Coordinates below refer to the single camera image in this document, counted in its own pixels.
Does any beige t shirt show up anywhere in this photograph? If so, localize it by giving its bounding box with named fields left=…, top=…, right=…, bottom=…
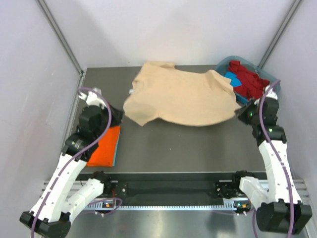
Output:
left=123, top=61, right=240, bottom=126

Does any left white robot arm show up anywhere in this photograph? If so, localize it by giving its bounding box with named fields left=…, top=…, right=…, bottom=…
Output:
left=19, top=104, right=123, bottom=238

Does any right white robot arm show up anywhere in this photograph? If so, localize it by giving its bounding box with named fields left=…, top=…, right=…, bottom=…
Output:
left=231, top=97, right=313, bottom=236

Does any red t shirt in basket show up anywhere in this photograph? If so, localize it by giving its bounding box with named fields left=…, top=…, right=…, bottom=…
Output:
left=228, top=60, right=270, bottom=100

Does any blue t shirt in basket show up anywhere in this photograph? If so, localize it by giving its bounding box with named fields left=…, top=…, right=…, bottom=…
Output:
left=224, top=71, right=242, bottom=88

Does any orange folded t shirt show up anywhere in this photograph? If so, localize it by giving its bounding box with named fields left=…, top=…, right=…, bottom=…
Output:
left=86, top=125, right=119, bottom=167

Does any light blue folded t shirt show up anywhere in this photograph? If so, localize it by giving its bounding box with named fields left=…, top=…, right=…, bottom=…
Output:
left=112, top=126, right=121, bottom=167

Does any teal plastic basket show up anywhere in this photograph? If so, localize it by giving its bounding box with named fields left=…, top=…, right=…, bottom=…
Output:
left=215, top=56, right=276, bottom=104

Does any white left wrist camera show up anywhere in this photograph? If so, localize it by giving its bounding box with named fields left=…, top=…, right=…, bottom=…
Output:
left=78, top=88, right=106, bottom=108

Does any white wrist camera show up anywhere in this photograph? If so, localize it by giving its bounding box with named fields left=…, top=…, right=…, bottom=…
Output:
left=78, top=88, right=106, bottom=108
left=264, top=85, right=278, bottom=100

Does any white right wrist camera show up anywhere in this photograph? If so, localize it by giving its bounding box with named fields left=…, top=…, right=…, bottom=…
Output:
left=264, top=85, right=278, bottom=100

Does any left aluminium corner post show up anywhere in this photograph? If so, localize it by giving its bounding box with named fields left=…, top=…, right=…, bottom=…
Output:
left=36, top=0, right=84, bottom=75

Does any aluminium corner post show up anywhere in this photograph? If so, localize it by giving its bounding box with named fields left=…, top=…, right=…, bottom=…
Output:
left=36, top=0, right=84, bottom=75
left=258, top=0, right=303, bottom=68

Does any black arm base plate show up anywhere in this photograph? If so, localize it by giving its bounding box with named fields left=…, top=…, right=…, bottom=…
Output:
left=84, top=172, right=261, bottom=200

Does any right aluminium corner post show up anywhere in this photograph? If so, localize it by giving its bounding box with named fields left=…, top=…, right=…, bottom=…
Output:
left=258, top=0, right=303, bottom=68

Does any aluminium frame rail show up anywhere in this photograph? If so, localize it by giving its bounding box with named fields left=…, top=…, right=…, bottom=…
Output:
left=293, top=179, right=310, bottom=200

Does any slotted grey cable duct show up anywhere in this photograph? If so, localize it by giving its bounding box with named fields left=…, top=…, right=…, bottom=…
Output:
left=81, top=199, right=251, bottom=211

